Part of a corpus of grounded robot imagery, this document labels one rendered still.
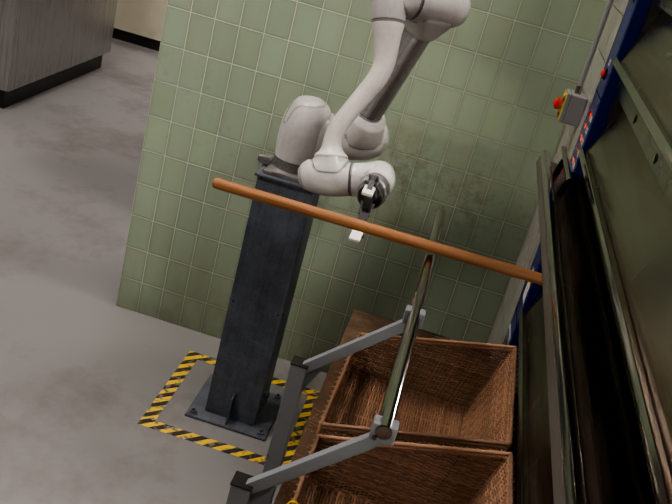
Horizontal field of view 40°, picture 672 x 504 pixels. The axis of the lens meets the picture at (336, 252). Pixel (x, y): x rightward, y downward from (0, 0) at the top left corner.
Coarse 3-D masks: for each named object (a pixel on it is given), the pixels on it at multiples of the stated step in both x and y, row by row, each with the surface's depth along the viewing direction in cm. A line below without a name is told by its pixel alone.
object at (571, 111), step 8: (568, 96) 304; (576, 96) 304; (584, 96) 306; (568, 104) 305; (576, 104) 304; (584, 104) 304; (560, 112) 307; (568, 112) 306; (576, 112) 305; (560, 120) 307; (568, 120) 307; (576, 120) 306
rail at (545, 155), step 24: (552, 192) 220; (552, 216) 203; (552, 240) 188; (552, 264) 176; (552, 288) 166; (552, 312) 158; (576, 408) 127; (576, 432) 121; (576, 456) 115; (576, 480) 110
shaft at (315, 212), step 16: (240, 192) 237; (256, 192) 237; (288, 208) 237; (304, 208) 236; (320, 208) 237; (336, 224) 237; (352, 224) 235; (368, 224) 235; (400, 240) 235; (416, 240) 234; (448, 256) 234; (464, 256) 233; (480, 256) 234; (512, 272) 233; (528, 272) 232
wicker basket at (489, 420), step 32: (384, 352) 283; (416, 352) 281; (448, 352) 279; (480, 352) 276; (512, 352) 272; (352, 384) 282; (384, 384) 286; (416, 384) 285; (448, 384) 282; (512, 384) 252; (352, 416) 266; (416, 416) 274; (480, 416) 264; (512, 416) 236; (480, 448) 226
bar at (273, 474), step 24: (432, 240) 245; (432, 264) 231; (408, 312) 203; (384, 336) 207; (408, 336) 191; (312, 360) 213; (336, 360) 212; (408, 360) 183; (288, 384) 216; (288, 408) 218; (384, 408) 164; (288, 432) 220; (384, 432) 159; (312, 456) 166; (336, 456) 164; (240, 480) 171; (264, 480) 169; (288, 480) 168
